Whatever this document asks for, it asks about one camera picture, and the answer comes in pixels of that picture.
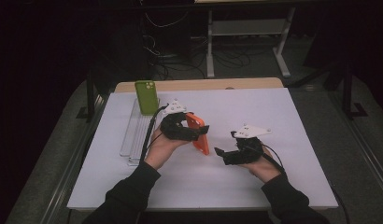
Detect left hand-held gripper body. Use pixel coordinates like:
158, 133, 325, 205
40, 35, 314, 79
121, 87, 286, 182
160, 98, 197, 142

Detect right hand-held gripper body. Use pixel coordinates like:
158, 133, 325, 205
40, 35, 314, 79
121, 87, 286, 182
222, 123, 274, 166

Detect orange phone case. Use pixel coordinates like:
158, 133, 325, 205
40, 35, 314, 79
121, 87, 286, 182
184, 112, 211, 156

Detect clear plastic rack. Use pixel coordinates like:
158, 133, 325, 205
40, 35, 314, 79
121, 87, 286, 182
120, 98, 163, 167

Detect green phone case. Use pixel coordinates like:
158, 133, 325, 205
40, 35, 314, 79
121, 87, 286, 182
135, 79, 160, 117

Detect person's left hand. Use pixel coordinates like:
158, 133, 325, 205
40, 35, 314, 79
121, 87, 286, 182
144, 133, 192, 172

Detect person's right hand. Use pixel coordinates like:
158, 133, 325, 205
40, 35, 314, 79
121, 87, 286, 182
240, 145, 283, 184

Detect wooden table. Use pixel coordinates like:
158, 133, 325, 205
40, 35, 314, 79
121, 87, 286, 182
114, 77, 285, 93

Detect black metal stand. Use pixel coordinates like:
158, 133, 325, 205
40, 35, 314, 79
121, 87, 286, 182
76, 69, 102, 123
341, 59, 369, 121

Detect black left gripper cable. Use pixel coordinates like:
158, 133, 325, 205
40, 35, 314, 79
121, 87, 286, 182
138, 105, 169, 163

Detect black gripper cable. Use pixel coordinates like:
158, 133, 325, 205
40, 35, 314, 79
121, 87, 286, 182
261, 143, 350, 224
138, 105, 169, 163

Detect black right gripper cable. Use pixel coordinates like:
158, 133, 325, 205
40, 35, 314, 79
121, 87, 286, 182
261, 143, 350, 224

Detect hanging white cable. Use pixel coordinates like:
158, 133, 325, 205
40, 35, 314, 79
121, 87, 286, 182
144, 10, 190, 30

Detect white metal desk frame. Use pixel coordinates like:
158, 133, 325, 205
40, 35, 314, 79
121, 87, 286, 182
206, 7, 297, 78

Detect metal frame rail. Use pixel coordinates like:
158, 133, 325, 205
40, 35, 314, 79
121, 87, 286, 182
39, 92, 110, 224
328, 90, 383, 200

